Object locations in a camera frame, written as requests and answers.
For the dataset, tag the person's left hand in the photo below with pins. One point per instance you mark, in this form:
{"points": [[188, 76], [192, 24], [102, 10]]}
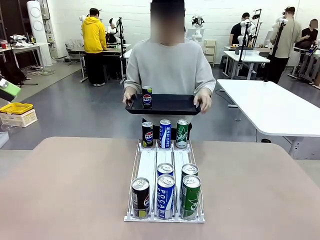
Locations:
{"points": [[205, 103]]}

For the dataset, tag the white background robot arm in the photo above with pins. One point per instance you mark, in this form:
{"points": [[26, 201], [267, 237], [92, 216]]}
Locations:
{"points": [[247, 27], [113, 25], [198, 27]]}

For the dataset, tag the person in black t-shirt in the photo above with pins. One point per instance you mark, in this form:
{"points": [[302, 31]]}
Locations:
{"points": [[237, 31]]}

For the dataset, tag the black bag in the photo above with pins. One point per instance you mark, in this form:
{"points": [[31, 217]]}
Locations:
{"points": [[11, 72]]}

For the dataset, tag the white drawer cabinet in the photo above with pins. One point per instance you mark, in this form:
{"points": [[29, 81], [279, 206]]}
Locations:
{"points": [[210, 51]]}

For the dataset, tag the large white table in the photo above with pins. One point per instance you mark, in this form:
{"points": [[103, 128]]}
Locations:
{"points": [[270, 107]]}

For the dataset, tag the black Pepsi can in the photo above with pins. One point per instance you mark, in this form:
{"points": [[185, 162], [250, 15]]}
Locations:
{"points": [[140, 197], [147, 135], [147, 98]]}

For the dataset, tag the white background work table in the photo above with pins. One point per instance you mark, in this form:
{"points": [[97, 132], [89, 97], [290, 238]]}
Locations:
{"points": [[245, 56]]}

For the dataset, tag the white can dispenser rack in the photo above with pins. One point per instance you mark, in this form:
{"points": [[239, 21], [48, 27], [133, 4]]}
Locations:
{"points": [[147, 162]]}

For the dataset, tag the green Chilsung cider can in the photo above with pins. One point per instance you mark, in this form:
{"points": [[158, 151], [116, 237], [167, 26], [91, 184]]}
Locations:
{"points": [[191, 200], [190, 169]]}

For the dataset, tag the person in grey sweater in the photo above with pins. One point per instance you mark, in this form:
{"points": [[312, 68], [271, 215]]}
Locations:
{"points": [[170, 65]]}

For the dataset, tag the cluttered white side table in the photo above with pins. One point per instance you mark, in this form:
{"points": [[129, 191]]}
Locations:
{"points": [[22, 47]]}

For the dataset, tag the white plastic crate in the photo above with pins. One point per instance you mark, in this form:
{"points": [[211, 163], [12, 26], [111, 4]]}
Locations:
{"points": [[22, 119]]}

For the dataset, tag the person's right hand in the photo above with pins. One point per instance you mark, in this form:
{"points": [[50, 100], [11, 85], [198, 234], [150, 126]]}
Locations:
{"points": [[128, 98]]}

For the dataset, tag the person in black sweater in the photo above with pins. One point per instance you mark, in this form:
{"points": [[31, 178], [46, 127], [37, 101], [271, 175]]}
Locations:
{"points": [[308, 36]]}

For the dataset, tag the yellow crate lid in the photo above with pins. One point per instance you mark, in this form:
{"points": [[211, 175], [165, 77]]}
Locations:
{"points": [[16, 107]]}

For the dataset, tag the green Chilsung can star print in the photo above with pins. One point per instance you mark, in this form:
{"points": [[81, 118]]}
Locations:
{"points": [[182, 135]]}

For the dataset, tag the black camera stand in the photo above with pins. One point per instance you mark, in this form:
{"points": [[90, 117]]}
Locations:
{"points": [[275, 50]]}

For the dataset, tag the blue Pocari can Korean print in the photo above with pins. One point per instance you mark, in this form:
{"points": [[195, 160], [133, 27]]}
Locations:
{"points": [[165, 135]]}

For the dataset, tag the blue Pocari Sweat can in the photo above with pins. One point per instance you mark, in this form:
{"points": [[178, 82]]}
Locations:
{"points": [[165, 169], [165, 200]]}

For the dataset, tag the person's right forearm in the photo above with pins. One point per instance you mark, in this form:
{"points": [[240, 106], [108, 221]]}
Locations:
{"points": [[129, 90]]}

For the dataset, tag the red cup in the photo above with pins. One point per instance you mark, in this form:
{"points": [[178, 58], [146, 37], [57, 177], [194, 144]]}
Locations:
{"points": [[3, 44]]}

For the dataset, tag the black serving tray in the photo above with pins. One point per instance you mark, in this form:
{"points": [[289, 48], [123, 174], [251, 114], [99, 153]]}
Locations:
{"points": [[172, 103]]}

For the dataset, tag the person's left forearm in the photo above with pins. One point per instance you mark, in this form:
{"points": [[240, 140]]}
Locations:
{"points": [[205, 92]]}

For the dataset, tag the person in beige coat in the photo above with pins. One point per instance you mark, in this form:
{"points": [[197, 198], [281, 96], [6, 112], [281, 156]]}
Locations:
{"points": [[286, 37]]}

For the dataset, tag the white tower air conditioner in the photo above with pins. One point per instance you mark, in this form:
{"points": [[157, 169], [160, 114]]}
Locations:
{"points": [[37, 25]]}

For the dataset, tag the black light stand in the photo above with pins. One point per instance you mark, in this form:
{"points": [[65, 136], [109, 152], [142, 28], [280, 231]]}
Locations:
{"points": [[242, 50]]}

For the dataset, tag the person in yellow hoodie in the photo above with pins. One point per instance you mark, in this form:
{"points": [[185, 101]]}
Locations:
{"points": [[93, 37]]}

